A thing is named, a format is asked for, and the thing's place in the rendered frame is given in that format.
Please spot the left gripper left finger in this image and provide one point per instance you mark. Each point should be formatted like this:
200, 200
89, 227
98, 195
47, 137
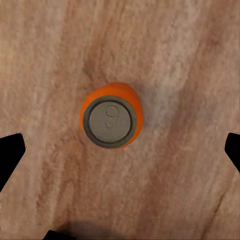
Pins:
12, 148

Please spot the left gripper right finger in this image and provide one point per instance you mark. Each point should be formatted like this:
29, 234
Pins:
232, 149

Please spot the can of soda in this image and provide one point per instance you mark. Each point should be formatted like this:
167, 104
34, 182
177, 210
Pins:
111, 117

